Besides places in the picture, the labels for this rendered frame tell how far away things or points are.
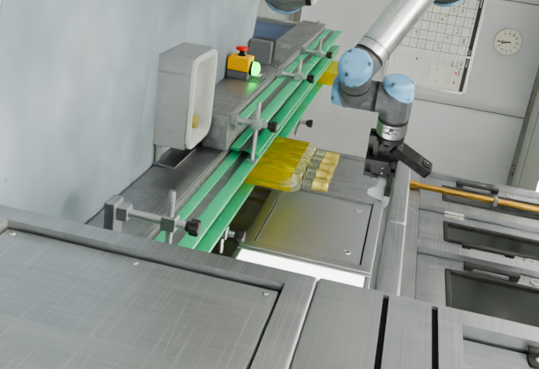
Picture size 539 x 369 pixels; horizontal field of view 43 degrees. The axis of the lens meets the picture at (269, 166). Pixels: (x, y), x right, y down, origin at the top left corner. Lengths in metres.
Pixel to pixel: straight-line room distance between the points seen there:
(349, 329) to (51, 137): 0.61
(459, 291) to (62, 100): 1.11
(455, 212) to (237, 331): 1.53
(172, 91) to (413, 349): 0.96
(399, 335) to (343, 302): 0.09
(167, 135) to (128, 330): 0.89
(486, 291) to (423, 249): 0.22
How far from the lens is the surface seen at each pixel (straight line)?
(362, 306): 0.90
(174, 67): 1.60
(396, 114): 1.66
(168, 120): 1.63
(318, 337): 0.83
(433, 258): 1.97
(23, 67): 1.09
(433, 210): 2.28
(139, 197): 1.51
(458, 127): 7.95
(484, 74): 7.82
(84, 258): 0.96
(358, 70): 1.51
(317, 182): 1.84
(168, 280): 0.91
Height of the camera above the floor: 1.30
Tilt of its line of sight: 9 degrees down
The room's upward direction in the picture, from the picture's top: 102 degrees clockwise
